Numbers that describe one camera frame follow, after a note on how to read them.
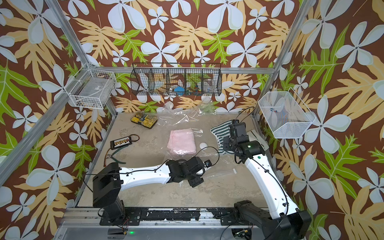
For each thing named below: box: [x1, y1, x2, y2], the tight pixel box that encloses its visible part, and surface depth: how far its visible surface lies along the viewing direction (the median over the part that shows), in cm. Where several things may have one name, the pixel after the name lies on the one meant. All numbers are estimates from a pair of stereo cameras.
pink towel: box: [167, 128, 197, 156], surface depth 102 cm
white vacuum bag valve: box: [199, 142, 208, 150], surface depth 102 cm
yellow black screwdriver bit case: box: [130, 111, 158, 129], surface depth 114 cm
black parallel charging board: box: [110, 136, 132, 150], surface depth 103 cm
